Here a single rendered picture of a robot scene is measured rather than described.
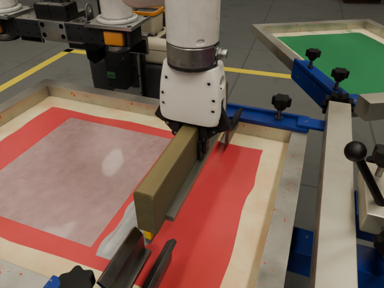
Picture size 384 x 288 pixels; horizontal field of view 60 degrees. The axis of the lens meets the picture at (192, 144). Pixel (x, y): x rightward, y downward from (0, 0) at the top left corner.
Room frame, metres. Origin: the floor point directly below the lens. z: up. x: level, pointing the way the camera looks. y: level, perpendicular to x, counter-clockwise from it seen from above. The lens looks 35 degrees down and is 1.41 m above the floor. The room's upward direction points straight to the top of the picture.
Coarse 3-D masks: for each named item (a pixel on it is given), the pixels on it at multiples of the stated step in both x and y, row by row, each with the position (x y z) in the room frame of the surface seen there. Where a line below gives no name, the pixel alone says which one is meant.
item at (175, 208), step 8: (216, 136) 0.52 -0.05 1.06; (208, 152) 0.47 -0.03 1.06; (200, 160) 0.45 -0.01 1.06; (200, 168) 0.43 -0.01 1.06; (192, 176) 0.41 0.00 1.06; (184, 184) 0.39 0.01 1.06; (192, 184) 0.39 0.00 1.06; (184, 192) 0.37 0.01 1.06; (176, 200) 0.36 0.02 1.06; (184, 200) 0.36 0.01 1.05; (176, 208) 0.34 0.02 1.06; (168, 216) 0.33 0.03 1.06; (176, 216) 0.33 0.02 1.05
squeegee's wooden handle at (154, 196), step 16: (192, 128) 0.45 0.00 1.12; (176, 144) 0.41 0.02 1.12; (192, 144) 0.43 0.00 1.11; (160, 160) 0.37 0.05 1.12; (176, 160) 0.37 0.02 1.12; (192, 160) 0.43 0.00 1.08; (160, 176) 0.34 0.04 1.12; (176, 176) 0.37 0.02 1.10; (144, 192) 0.31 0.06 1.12; (160, 192) 0.32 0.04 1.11; (176, 192) 0.36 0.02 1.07; (144, 208) 0.30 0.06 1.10; (160, 208) 0.31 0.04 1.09; (144, 224) 0.31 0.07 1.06; (160, 224) 0.31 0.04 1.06
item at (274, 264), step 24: (24, 96) 0.83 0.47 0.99; (48, 96) 0.90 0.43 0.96; (72, 96) 0.87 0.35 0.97; (96, 96) 0.84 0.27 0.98; (120, 96) 0.83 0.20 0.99; (0, 120) 0.73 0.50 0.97; (288, 168) 0.51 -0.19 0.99; (288, 192) 0.44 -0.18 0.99; (288, 216) 0.39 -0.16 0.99; (288, 240) 0.34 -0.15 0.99; (0, 264) 0.29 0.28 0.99; (264, 264) 0.29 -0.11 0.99
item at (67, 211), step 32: (0, 160) 0.58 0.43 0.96; (32, 160) 0.58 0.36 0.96; (0, 192) 0.48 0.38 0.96; (32, 192) 0.48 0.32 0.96; (64, 192) 0.48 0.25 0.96; (96, 192) 0.48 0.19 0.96; (128, 192) 0.48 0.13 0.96; (0, 224) 0.40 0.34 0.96; (32, 224) 0.40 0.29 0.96; (64, 224) 0.40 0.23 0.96; (96, 224) 0.40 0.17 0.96; (192, 224) 0.40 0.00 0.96; (224, 224) 0.40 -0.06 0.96; (64, 256) 0.33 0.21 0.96; (96, 256) 0.33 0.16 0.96; (192, 256) 0.33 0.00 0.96; (224, 256) 0.33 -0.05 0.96
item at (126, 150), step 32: (32, 128) 0.72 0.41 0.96; (64, 128) 0.72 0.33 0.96; (96, 128) 0.72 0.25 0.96; (128, 128) 0.72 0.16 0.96; (64, 160) 0.58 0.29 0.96; (96, 160) 0.58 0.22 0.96; (128, 160) 0.58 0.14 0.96; (224, 160) 0.58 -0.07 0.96; (256, 160) 0.58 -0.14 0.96; (192, 192) 0.48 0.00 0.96; (224, 192) 0.48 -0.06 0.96
